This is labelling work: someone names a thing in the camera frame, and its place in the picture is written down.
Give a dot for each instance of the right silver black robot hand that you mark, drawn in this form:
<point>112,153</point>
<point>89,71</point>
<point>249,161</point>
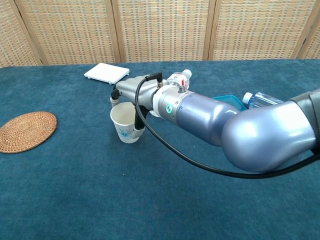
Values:
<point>130,91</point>

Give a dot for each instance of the white paper cup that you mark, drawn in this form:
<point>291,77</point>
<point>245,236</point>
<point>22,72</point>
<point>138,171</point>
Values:
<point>123,117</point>

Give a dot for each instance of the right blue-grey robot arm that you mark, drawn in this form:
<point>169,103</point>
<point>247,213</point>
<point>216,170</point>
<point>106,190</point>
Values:
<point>250,132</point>

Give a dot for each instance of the round woven rattan coaster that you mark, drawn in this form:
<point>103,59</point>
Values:
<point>25,131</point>

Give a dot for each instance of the flat white plastic box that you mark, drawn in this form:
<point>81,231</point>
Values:
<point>106,72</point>

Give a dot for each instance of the clear bottle with red label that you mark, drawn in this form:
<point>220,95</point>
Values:
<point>183,75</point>

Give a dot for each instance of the woven bamboo folding screen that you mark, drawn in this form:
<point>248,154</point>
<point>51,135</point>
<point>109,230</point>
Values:
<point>160,30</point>

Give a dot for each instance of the blue plastic container lid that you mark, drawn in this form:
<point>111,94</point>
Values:
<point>232,101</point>

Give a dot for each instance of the blue felt table mat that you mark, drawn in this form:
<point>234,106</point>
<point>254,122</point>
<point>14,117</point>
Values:
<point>100,195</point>

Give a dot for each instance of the clear bottle with blue tint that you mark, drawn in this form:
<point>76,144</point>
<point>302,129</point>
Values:
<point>262,99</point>

